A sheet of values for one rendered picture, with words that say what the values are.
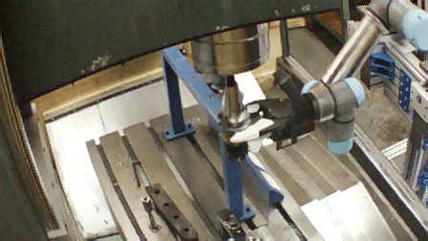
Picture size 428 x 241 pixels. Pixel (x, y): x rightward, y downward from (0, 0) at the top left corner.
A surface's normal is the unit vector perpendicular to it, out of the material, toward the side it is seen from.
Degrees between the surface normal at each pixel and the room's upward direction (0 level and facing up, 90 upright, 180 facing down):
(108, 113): 24
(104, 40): 90
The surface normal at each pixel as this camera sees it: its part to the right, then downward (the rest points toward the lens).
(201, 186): -0.09, -0.80
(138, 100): 0.07, -0.52
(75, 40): 0.39, 0.52
